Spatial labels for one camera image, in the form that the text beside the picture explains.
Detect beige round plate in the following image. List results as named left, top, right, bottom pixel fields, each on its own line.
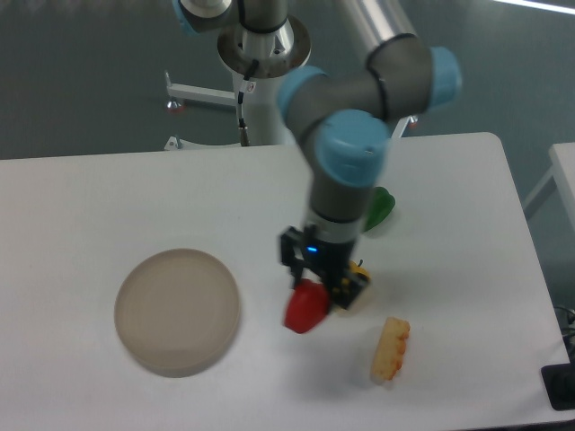
left=114, top=249, right=242, bottom=378

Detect black cables at right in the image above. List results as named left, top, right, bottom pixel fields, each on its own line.
left=553, top=304, right=575, bottom=365

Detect white side table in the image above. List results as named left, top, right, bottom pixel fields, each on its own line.
left=522, top=142, right=574, bottom=225

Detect green toy bell pepper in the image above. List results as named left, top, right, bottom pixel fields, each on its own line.
left=363, top=186, right=396, bottom=233

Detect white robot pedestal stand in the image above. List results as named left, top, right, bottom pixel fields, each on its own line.
left=166, top=1, right=432, bottom=146

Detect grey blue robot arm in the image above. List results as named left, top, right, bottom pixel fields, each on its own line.
left=172, top=1, right=461, bottom=312

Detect red toy bell pepper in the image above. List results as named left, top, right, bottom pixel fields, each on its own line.
left=283, top=278, right=331, bottom=334

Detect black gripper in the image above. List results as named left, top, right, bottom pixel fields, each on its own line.
left=277, top=224, right=373, bottom=312

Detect yellow orange toy corn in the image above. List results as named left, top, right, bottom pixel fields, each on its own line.
left=370, top=317, right=411, bottom=382

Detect yellow toy bell pepper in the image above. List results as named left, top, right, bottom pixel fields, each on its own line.
left=334, top=258, right=374, bottom=314

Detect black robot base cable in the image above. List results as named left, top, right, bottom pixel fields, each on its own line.
left=235, top=57, right=261, bottom=147

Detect black device at edge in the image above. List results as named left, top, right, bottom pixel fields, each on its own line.
left=541, top=363, right=574, bottom=411

